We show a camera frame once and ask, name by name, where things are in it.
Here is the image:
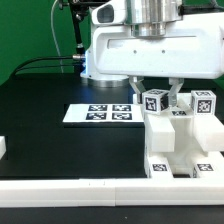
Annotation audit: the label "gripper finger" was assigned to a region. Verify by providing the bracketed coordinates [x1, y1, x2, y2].
[129, 76, 146, 103]
[168, 78, 184, 107]

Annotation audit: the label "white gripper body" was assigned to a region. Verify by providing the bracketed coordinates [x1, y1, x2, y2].
[91, 1, 224, 79]

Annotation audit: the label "white tagged block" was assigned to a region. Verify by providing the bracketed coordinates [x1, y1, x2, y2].
[142, 89, 169, 115]

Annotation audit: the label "white small tagged cube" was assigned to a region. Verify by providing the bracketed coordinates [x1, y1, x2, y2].
[191, 90, 216, 115]

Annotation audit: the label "white long back beam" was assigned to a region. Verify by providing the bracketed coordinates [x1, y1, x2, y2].
[144, 114, 175, 153]

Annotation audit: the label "white long beam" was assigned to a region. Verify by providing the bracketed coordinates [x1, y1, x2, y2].
[192, 115, 224, 152]
[144, 114, 175, 153]

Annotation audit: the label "white long front beam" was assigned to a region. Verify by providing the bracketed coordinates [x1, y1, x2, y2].
[192, 115, 224, 152]

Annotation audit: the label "white chair seat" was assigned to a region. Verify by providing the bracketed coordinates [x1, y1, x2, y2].
[144, 115, 224, 180]

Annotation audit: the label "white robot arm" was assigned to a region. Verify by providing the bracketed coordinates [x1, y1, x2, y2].
[84, 0, 224, 104]

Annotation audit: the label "white marker tag board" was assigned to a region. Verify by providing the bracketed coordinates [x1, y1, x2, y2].
[63, 104, 143, 123]

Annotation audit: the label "white L-shaped fence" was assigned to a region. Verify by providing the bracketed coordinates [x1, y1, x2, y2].
[0, 172, 224, 208]

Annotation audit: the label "white block at left edge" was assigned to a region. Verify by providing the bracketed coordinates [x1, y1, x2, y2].
[0, 136, 6, 160]

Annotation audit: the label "black cables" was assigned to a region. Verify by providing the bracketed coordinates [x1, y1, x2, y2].
[9, 54, 86, 79]

